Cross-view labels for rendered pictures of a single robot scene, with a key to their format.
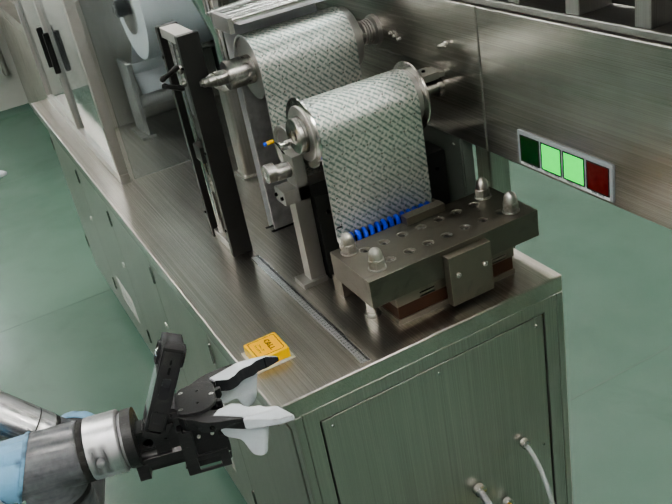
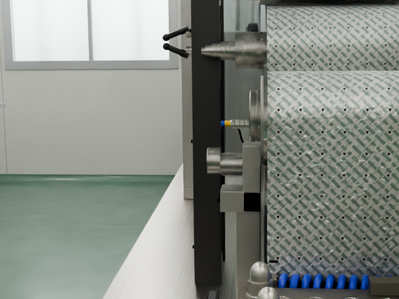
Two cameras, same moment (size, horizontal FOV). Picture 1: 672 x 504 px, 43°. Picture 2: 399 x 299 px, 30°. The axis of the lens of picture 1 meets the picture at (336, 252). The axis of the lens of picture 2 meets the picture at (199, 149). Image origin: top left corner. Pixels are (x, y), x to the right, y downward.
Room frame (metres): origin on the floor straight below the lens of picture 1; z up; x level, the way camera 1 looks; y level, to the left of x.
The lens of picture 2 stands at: (0.64, -0.39, 1.38)
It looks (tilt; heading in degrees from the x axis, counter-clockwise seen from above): 9 degrees down; 28
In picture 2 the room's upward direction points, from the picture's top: 1 degrees counter-clockwise
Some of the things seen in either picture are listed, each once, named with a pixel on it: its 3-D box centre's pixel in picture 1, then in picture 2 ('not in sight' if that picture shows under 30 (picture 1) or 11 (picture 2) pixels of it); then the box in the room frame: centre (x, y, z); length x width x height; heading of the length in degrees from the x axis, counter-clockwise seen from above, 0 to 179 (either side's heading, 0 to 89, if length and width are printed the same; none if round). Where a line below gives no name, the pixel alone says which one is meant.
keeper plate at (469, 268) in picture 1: (469, 272); not in sight; (1.43, -0.25, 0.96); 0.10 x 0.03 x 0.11; 113
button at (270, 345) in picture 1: (266, 350); not in sight; (1.38, 0.17, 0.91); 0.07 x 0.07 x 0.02; 23
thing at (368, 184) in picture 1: (379, 183); (353, 220); (1.61, -0.12, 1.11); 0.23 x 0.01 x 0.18; 113
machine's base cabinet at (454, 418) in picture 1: (242, 284); not in sight; (2.50, 0.33, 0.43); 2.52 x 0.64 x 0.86; 23
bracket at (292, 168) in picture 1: (297, 220); (239, 242); (1.63, 0.07, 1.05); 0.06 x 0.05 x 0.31; 113
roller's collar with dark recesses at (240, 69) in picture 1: (238, 72); (253, 50); (1.84, 0.13, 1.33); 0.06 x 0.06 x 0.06; 23
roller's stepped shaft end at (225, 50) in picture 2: (213, 80); (218, 50); (1.81, 0.19, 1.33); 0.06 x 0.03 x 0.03; 113
